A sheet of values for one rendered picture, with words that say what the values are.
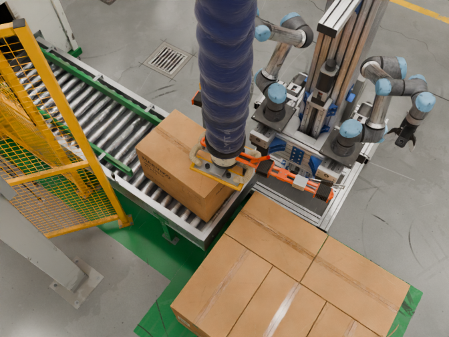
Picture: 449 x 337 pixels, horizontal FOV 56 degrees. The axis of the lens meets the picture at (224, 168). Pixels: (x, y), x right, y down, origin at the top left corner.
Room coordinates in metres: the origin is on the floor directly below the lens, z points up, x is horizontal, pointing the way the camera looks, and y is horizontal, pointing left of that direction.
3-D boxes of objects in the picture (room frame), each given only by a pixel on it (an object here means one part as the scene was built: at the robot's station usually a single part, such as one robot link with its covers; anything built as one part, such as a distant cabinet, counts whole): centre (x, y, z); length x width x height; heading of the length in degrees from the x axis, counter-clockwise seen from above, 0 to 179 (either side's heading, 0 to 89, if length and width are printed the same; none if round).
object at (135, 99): (2.18, 0.72, 0.50); 2.31 x 0.05 x 0.19; 55
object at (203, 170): (1.20, 0.04, 1.11); 0.34 x 0.10 x 0.05; 63
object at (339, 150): (1.42, -0.74, 1.09); 0.15 x 0.15 x 0.10
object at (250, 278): (0.61, -0.43, 0.34); 1.20 x 1.00 x 0.40; 55
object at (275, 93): (1.69, -0.32, 1.20); 0.13 x 0.12 x 0.14; 27
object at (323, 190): (1.01, -0.54, 1.22); 0.08 x 0.07 x 0.05; 63
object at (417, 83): (1.24, -0.85, 1.82); 0.11 x 0.11 x 0.08; 87
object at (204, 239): (1.24, -0.05, 0.58); 0.70 x 0.03 x 0.06; 145
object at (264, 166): (1.17, -0.23, 1.22); 0.10 x 0.08 x 0.06; 153
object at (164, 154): (1.44, 0.23, 0.75); 0.60 x 0.40 x 0.40; 51
